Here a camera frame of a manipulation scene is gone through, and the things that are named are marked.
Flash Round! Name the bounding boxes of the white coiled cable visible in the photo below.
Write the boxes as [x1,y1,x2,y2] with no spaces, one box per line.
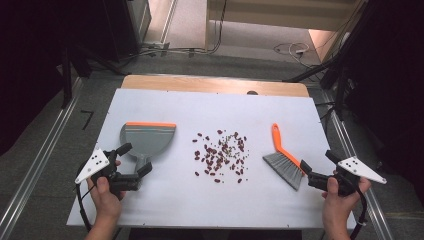
[273,41,311,60]

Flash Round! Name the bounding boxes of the black metal stand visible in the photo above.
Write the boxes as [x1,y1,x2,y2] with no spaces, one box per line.
[283,0,378,121]
[59,43,128,109]

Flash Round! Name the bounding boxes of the scattered small green beans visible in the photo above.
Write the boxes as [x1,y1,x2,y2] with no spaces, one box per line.
[219,134,250,162]

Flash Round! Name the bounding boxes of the person's right hand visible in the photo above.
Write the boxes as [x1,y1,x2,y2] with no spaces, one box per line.
[321,175,372,232]

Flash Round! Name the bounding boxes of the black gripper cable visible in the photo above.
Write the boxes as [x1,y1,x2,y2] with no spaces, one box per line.
[349,186,369,240]
[75,159,93,232]

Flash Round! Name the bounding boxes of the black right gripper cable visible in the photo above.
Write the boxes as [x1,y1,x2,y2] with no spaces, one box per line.
[349,186,369,240]

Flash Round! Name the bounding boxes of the orange brush with grey bristles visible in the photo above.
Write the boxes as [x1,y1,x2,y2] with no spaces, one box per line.
[262,122,306,192]

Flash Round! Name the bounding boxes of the grey dustpan with orange lip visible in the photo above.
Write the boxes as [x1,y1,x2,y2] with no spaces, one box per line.
[119,121,177,175]

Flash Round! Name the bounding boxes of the dark cabinet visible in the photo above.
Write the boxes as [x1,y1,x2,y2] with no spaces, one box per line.
[76,0,152,63]

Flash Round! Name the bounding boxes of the aluminium floor rail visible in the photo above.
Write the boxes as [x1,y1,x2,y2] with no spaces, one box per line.
[320,91,395,240]
[0,77,84,240]

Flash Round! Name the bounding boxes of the red beans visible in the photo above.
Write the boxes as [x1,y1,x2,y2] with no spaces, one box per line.
[192,129,249,185]

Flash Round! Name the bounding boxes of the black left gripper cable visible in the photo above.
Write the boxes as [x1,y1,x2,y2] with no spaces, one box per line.
[75,159,93,232]

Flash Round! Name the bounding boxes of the white table cover board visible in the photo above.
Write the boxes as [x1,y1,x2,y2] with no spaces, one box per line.
[66,87,358,231]

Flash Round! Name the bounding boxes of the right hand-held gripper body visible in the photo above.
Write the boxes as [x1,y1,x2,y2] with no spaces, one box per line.
[308,156,388,197]

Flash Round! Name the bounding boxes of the bundle of floor cables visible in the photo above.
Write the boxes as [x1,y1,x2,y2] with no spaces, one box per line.
[126,0,229,60]

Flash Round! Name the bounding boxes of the person's left hand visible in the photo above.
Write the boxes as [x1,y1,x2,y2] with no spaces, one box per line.
[86,175,127,228]

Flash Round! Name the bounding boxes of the beige wooden furniture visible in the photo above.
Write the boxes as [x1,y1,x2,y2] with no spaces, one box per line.
[204,0,368,64]

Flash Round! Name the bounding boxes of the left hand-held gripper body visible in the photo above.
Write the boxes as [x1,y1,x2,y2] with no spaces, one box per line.
[74,148,141,195]

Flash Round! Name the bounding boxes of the wooden table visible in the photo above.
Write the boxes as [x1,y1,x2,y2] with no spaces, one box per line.
[120,74,310,98]

